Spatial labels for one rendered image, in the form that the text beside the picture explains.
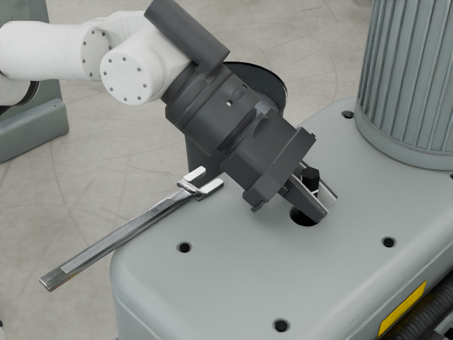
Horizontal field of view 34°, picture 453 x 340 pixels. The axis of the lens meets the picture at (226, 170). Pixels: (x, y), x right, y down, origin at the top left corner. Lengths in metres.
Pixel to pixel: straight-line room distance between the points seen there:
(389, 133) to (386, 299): 0.22
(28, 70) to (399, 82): 0.44
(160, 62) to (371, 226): 0.30
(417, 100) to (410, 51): 0.06
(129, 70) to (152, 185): 2.89
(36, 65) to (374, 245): 0.44
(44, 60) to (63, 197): 2.79
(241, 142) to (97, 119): 3.33
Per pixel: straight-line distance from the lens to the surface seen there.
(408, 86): 0.88
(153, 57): 0.78
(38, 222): 3.56
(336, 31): 4.87
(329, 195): 0.83
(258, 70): 3.36
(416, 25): 0.84
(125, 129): 4.00
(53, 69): 0.88
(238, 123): 0.78
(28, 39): 0.90
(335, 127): 0.98
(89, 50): 0.86
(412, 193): 0.90
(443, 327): 1.18
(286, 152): 0.80
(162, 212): 0.84
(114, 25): 0.87
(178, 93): 0.79
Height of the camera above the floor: 2.49
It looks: 42 degrees down
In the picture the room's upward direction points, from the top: 1 degrees clockwise
